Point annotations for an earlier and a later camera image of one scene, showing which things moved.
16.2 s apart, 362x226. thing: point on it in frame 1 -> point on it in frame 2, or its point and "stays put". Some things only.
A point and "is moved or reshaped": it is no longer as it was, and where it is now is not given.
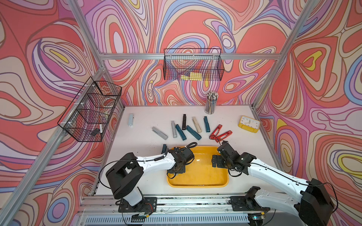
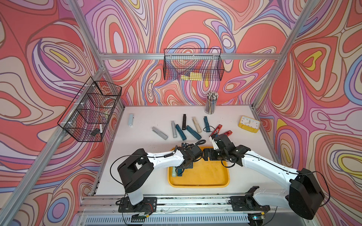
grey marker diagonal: [160, 133] stays put
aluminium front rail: [103, 210] stays put
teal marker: [164, 149] is moved or reshaped
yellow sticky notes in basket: [195, 76] stays put
